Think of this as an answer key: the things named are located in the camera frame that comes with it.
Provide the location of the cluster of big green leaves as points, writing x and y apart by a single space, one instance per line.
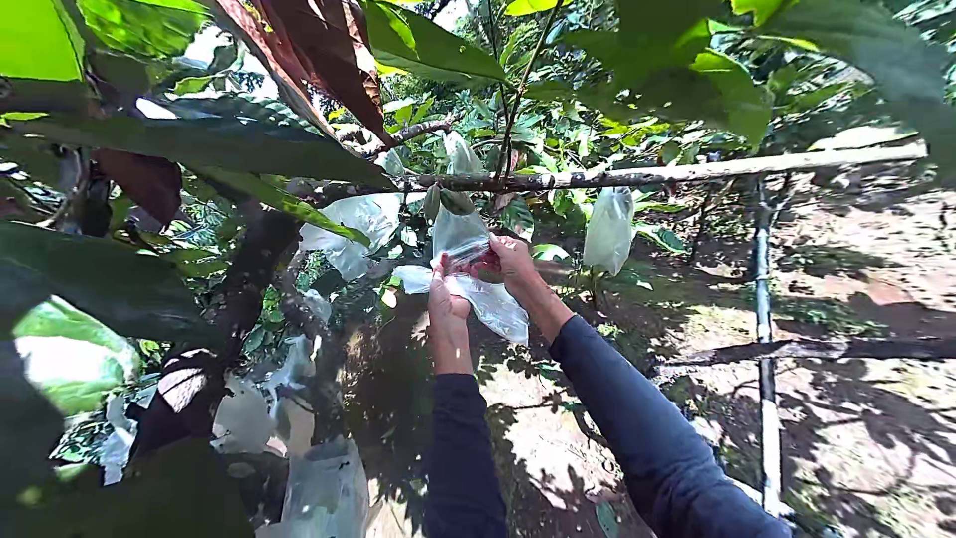
97 280

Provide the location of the person's right fingers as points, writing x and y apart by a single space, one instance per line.
488 261

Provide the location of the person's right hand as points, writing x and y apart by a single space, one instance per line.
523 265

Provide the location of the person's left forearm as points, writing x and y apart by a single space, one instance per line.
463 456

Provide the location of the thin upright pole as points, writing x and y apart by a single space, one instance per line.
764 314

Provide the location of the small dark red leaf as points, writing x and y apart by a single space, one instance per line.
143 183

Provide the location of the dense green foliage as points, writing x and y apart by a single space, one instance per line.
567 127

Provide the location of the long horizontal wooden branch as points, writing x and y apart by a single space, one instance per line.
642 176

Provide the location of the clear plastic bag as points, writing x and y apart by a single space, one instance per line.
497 305

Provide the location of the person's right forearm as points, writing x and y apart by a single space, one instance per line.
650 422

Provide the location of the person's right thumb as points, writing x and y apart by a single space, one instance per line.
502 244

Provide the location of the person's left hand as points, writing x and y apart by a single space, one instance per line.
450 321

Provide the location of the thin dark twig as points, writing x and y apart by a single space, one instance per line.
515 104

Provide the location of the dark tree trunk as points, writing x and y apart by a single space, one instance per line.
258 265

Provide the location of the person's left thumb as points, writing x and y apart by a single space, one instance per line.
441 273

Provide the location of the large reddish-brown leaf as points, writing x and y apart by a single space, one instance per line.
328 56

